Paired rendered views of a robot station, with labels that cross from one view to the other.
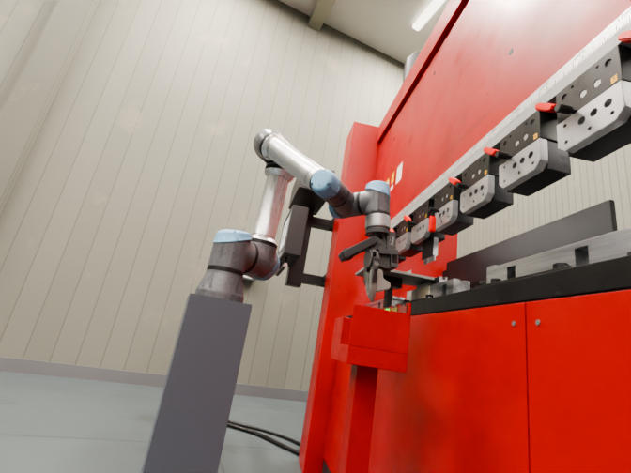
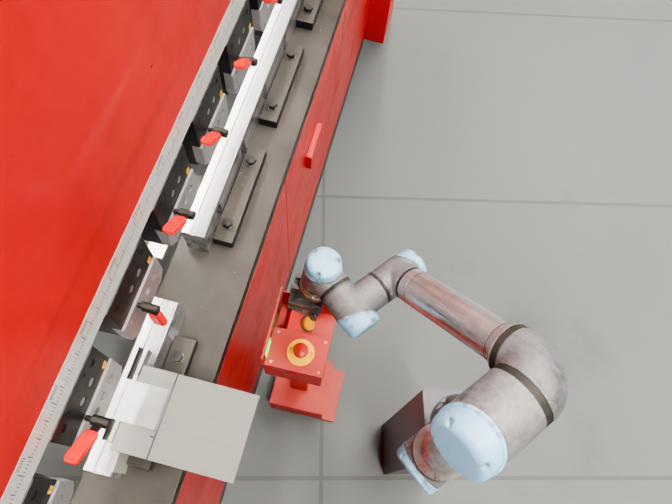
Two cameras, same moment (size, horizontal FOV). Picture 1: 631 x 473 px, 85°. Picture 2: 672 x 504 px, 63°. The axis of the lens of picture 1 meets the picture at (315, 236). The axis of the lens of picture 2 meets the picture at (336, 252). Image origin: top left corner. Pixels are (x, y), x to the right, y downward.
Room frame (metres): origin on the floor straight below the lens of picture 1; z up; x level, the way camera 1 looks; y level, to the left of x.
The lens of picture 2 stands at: (1.39, -0.05, 2.22)
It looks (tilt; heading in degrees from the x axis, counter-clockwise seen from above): 66 degrees down; 192
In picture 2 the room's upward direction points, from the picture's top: 8 degrees clockwise
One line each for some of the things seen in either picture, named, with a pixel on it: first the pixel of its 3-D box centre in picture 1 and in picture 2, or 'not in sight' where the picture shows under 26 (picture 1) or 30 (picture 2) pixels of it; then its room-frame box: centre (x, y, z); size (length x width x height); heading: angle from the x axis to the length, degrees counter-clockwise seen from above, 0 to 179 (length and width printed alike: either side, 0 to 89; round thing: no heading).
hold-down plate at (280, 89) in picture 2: not in sight; (282, 84); (0.35, -0.52, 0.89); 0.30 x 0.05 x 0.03; 6
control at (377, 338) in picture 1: (368, 331); (301, 337); (1.02, -0.20, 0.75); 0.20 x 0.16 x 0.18; 7
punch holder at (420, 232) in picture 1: (428, 223); (68, 394); (1.38, -0.47, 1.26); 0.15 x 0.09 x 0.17; 6
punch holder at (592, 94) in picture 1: (603, 107); (225, 44); (0.58, -0.55, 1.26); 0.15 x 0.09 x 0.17; 6
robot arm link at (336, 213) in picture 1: (346, 203); (356, 304); (1.01, -0.08, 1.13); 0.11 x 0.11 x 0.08; 57
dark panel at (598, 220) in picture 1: (505, 282); not in sight; (1.64, -0.96, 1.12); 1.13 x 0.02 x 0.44; 6
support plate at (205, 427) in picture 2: (392, 276); (187, 422); (1.34, -0.33, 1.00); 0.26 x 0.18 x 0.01; 96
